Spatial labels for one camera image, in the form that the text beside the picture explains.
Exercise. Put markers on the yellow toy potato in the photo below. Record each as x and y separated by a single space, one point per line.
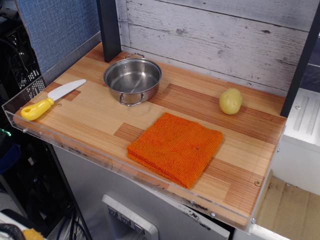
230 101

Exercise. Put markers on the yellow foam object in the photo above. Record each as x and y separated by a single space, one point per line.
32 234

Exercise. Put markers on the black vertical post left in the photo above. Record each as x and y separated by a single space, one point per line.
109 28

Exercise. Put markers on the black plastic crate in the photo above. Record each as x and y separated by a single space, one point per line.
22 62

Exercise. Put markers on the yellow handle white knife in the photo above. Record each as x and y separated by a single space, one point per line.
35 110

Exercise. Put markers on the black vertical post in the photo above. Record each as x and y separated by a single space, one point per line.
109 28
302 64

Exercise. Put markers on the black vertical post right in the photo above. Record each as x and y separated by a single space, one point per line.
302 64

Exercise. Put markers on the stainless steel pot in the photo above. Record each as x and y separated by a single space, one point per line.
133 80

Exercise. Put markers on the silver cabinet with dispenser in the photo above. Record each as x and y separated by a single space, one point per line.
114 207

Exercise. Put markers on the white grooved block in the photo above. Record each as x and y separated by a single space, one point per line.
303 123

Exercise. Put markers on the orange knitted towel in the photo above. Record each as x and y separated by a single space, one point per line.
176 148

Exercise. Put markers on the clear acrylic table guard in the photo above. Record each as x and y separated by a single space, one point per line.
91 123

